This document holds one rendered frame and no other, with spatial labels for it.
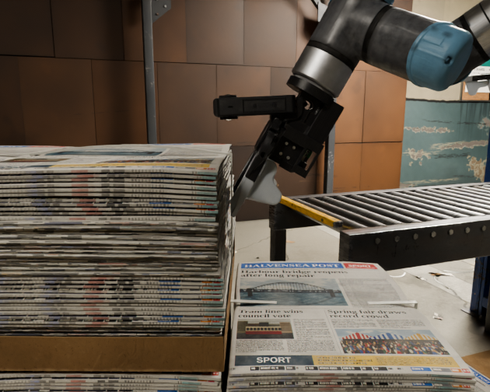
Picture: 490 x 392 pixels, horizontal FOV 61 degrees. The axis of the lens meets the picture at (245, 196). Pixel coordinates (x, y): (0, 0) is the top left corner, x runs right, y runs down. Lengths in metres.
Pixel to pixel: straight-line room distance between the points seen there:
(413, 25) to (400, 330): 0.39
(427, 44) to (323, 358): 0.39
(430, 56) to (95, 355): 0.51
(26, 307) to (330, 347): 0.36
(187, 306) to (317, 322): 0.22
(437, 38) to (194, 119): 3.71
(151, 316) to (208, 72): 3.84
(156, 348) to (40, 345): 0.13
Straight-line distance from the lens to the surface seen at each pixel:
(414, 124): 5.57
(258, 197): 0.56
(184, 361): 0.49
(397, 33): 0.57
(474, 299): 2.76
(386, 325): 0.63
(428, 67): 0.55
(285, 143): 0.58
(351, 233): 1.17
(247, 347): 0.55
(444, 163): 5.97
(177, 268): 0.45
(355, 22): 0.59
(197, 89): 4.19
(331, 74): 0.58
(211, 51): 4.26
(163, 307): 0.47
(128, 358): 0.50
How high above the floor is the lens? 1.11
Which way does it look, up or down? 11 degrees down
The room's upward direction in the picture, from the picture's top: straight up
